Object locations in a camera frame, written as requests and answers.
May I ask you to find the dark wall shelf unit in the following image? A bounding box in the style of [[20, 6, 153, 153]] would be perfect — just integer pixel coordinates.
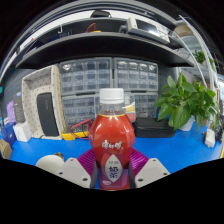
[[14, 9, 196, 70]]

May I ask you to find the white rack shelf unit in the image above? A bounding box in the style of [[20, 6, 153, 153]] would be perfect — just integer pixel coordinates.
[[173, 14, 223, 128]]

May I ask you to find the black rounded speaker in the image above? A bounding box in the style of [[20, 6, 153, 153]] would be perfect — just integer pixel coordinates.
[[36, 92, 60, 138]]

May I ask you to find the flat black case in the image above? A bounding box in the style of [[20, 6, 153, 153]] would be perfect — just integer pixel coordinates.
[[134, 116, 176, 139]]

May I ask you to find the white power adapter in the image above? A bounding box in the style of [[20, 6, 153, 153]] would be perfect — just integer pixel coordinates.
[[204, 128, 217, 149]]

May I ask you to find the wide grey drawer cabinet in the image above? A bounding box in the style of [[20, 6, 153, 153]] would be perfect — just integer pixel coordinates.
[[59, 57, 114, 96]]

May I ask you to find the yellow multimeter with leads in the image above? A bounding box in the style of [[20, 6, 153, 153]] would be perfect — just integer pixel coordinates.
[[61, 118, 94, 142]]

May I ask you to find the red drink bottle white cap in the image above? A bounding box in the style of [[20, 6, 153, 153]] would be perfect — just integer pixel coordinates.
[[88, 87, 137, 192]]

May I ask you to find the white cup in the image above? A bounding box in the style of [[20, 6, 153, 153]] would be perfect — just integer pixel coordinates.
[[35, 153, 66, 174]]

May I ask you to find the green potted plant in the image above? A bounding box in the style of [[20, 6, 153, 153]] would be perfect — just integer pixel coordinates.
[[153, 72, 221, 132]]

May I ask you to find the small grey drawer cabinet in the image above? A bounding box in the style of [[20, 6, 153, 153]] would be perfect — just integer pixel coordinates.
[[61, 94, 101, 133]]

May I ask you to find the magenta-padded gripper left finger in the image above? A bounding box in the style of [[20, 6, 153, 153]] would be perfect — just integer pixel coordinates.
[[57, 148, 98, 189]]

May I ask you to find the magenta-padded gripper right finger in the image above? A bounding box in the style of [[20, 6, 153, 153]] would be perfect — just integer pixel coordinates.
[[128, 148, 171, 188]]

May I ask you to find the narrow grey drawer cabinet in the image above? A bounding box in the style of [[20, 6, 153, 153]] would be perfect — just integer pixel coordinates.
[[134, 93, 158, 118]]

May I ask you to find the dark grey upright carton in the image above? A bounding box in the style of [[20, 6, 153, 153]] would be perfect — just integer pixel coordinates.
[[12, 92, 27, 124]]

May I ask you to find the white carton box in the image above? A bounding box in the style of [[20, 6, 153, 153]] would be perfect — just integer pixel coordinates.
[[12, 121, 33, 143]]

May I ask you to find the clear box with colourful parts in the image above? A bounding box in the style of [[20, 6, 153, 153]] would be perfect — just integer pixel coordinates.
[[123, 92, 137, 124]]

